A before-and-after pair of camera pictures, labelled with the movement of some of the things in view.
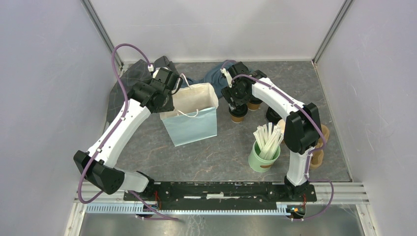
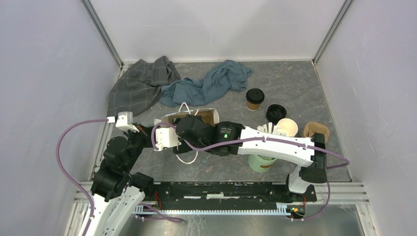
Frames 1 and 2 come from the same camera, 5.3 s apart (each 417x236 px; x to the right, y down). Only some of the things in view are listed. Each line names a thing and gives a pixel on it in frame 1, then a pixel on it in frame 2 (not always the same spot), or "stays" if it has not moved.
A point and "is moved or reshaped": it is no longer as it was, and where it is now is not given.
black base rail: x=221 y=195 stays
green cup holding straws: x=258 y=163 stays
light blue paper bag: x=194 y=118 is moved or reshaped
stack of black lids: x=271 y=116 stays
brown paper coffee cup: x=253 y=106 stays
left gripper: x=168 y=107 → x=145 y=132
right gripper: x=228 y=93 → x=183 y=147
